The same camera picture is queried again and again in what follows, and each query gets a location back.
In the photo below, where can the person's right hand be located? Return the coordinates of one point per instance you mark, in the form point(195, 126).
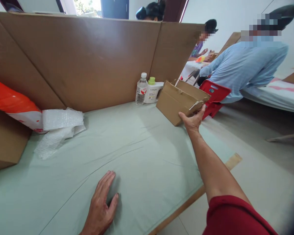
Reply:
point(192, 122)

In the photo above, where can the person's left hand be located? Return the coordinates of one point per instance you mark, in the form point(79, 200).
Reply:
point(99, 208)

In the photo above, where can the torn brown cardboard box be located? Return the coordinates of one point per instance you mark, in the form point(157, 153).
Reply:
point(172, 102)

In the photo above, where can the red plastic chair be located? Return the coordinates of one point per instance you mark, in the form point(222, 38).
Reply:
point(216, 94)

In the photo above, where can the white bottle with green cap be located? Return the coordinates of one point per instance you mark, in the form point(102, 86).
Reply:
point(153, 93)

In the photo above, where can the pale green cloth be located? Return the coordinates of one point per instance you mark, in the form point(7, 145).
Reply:
point(117, 151)

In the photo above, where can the clear plastic water bottle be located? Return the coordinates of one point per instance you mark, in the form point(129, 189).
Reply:
point(141, 91)

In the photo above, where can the table with white pink cloth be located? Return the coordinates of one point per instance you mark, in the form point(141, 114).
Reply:
point(276, 95)

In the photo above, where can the bubble wrap sheet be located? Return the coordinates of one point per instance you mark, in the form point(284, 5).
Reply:
point(61, 122)

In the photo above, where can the big brown cardboard box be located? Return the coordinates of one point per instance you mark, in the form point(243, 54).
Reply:
point(5, 144)

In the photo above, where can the large cardboard partition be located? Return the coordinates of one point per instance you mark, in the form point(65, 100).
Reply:
point(93, 61)

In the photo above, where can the orange and white plastic bag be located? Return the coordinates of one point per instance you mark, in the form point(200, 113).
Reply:
point(13, 105)

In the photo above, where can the window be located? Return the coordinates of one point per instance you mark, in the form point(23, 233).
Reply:
point(88, 7)

